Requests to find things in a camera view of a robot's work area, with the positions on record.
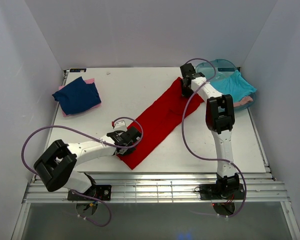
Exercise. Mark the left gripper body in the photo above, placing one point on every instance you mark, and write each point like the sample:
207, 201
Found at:
133, 135

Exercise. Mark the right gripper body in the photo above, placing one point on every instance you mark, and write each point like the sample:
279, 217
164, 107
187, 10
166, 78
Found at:
186, 83

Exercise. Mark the red t shirt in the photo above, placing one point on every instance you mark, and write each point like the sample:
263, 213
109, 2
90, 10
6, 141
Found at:
157, 122

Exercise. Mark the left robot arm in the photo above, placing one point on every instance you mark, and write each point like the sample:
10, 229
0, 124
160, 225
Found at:
56, 165

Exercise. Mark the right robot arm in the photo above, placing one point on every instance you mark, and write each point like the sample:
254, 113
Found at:
219, 119

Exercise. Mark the teal plastic bin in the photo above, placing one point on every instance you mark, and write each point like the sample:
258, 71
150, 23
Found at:
220, 69

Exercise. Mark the turquoise t shirt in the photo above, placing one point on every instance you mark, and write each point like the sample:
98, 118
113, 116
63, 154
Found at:
234, 85

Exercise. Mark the salmon pink t shirt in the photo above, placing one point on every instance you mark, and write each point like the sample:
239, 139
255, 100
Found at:
245, 100

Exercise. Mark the navy blue folded t shirt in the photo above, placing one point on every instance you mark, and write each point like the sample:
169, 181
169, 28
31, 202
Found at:
76, 96

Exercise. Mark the blue label sticker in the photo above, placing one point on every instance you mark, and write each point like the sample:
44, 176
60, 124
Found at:
77, 70

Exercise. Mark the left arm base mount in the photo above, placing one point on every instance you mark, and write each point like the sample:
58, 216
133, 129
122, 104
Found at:
101, 192

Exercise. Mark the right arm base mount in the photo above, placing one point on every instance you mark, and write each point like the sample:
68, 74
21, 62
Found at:
210, 192

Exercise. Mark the aluminium rail frame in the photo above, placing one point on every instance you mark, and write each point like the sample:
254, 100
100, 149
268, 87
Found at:
170, 173

